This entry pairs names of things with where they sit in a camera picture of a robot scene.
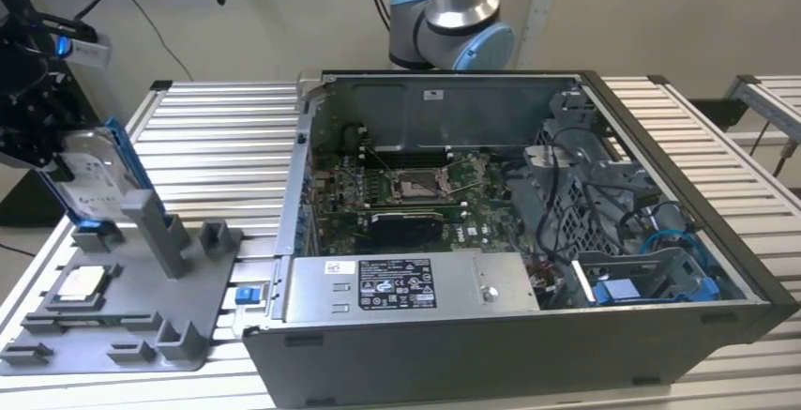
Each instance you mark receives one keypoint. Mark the CPU socket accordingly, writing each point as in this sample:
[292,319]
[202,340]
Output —
[413,188]

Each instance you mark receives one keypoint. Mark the blue case latch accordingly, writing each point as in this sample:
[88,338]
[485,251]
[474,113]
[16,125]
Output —
[247,295]

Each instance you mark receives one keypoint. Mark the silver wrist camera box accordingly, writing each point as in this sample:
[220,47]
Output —
[91,53]

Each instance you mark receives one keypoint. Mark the black graphics card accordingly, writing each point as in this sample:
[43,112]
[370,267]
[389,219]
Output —
[403,229]

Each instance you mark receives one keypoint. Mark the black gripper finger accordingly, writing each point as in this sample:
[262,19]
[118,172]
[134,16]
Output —
[60,166]

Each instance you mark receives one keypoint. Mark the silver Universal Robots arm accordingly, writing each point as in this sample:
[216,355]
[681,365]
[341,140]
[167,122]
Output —
[450,11]

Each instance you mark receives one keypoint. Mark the blue disk carrier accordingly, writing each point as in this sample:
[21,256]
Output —
[616,292]

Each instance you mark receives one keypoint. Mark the hard disk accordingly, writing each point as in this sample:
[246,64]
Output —
[94,180]

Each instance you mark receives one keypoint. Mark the silver power supply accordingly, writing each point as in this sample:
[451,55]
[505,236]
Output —
[312,288]

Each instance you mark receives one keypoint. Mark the black box under side table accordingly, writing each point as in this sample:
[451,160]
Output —
[720,114]

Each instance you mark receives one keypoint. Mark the silver CPU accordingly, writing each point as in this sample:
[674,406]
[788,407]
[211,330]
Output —
[82,283]

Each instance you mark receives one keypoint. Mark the green motherboard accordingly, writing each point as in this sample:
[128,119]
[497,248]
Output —
[487,222]

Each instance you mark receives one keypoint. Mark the grey disk bay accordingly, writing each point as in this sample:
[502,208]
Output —
[664,264]

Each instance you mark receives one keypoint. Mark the metal slat side table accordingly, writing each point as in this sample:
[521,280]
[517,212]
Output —
[773,95]

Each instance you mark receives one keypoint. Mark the open black PC case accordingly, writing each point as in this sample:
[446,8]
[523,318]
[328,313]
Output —
[475,358]

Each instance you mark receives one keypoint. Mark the grey plastic parts rack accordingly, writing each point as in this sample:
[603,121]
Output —
[150,297]

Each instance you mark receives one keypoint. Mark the grey perforated drive cage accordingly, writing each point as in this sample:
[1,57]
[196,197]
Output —
[575,213]

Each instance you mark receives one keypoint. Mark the black monitor stand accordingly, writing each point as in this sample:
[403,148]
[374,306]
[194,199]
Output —
[25,208]

